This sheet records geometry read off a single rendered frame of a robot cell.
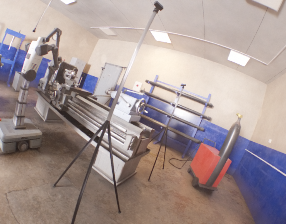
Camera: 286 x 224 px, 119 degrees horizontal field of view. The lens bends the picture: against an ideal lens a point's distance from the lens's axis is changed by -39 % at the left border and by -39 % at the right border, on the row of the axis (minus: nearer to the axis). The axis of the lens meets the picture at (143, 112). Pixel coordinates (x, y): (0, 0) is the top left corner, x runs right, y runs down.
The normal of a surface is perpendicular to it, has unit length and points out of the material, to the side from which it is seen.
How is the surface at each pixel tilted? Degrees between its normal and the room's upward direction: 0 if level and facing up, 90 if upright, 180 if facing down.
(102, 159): 90
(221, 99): 90
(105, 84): 90
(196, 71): 90
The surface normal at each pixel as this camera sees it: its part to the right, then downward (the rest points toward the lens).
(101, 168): -0.40, -0.07
